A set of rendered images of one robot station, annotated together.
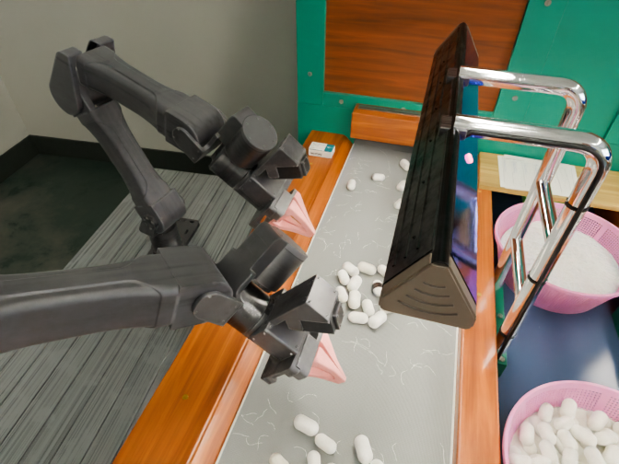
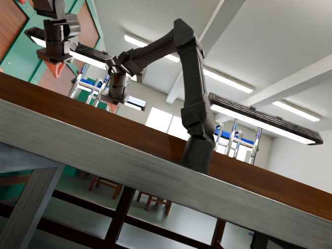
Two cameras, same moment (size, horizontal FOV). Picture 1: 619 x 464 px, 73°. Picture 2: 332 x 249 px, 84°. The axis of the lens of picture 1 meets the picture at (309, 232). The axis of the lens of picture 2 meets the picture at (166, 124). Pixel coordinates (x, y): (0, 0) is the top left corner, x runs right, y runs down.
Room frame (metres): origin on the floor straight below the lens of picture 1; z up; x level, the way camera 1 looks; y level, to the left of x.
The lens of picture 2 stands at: (0.30, 0.81, 0.66)
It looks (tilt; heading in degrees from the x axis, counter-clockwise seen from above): 13 degrees up; 252
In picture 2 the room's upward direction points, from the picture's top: 20 degrees clockwise
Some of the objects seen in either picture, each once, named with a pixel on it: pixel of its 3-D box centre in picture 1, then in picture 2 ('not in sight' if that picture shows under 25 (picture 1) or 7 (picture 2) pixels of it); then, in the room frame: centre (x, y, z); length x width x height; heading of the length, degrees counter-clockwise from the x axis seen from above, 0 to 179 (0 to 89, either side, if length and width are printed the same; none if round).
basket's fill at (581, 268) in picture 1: (554, 263); not in sight; (0.60, -0.50, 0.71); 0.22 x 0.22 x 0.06
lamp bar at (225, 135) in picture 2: not in sight; (221, 134); (-0.58, -0.45, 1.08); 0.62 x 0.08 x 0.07; 163
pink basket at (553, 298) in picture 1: (556, 260); not in sight; (0.60, -0.50, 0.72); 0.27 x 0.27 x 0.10
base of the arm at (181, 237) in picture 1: (165, 237); not in sight; (0.68, 0.32, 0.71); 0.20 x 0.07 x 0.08; 168
